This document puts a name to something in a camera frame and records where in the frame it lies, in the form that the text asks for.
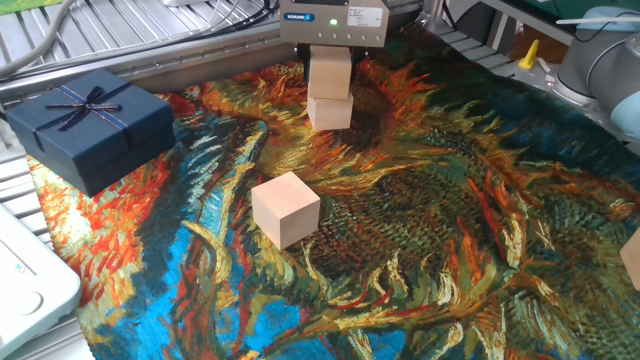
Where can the green sheet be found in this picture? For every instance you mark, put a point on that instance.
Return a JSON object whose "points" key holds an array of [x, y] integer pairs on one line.
{"points": [[20, 5]]}

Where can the white plastic device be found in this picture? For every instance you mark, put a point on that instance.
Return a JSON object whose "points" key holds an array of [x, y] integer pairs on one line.
{"points": [[30, 280]]}

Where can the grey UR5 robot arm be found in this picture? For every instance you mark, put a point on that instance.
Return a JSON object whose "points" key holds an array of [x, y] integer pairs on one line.
{"points": [[590, 65]]}

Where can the light wooden cube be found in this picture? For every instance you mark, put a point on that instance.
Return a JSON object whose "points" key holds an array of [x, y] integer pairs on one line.
{"points": [[330, 115], [632, 265], [285, 212], [330, 72]]}

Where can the sunflower painting cloth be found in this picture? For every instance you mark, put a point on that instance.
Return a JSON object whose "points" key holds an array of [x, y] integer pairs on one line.
{"points": [[400, 250]]}

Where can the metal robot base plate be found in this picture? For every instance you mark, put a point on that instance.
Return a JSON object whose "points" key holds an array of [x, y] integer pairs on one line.
{"points": [[565, 97]]}

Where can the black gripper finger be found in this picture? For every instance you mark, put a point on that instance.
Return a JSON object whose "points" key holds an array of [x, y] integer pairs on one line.
{"points": [[306, 55], [360, 55]]}

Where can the grey Schunk gripper body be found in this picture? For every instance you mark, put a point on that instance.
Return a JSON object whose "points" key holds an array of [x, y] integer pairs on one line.
{"points": [[320, 32]]}

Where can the navy gift box with ribbon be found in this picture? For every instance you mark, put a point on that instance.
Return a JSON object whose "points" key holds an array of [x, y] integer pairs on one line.
{"points": [[90, 130]]}

